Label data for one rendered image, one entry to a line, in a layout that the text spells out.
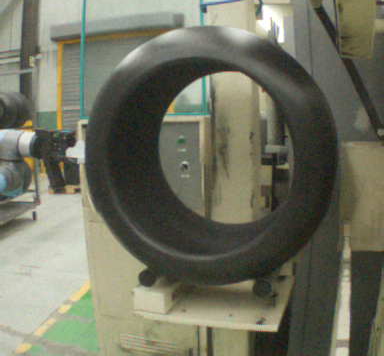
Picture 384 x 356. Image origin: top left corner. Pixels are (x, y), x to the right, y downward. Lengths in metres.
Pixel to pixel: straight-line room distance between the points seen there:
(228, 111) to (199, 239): 0.37
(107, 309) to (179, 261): 1.12
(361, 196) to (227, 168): 0.41
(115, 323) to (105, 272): 0.26
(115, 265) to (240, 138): 0.90
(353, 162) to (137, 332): 1.27
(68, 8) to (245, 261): 10.74
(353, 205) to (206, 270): 0.48
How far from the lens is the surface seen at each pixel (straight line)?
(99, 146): 1.08
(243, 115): 1.38
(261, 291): 1.07
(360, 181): 1.29
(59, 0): 11.68
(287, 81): 0.95
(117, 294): 2.08
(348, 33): 1.14
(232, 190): 1.40
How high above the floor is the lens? 1.30
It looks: 7 degrees down
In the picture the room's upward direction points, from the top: 1 degrees counter-clockwise
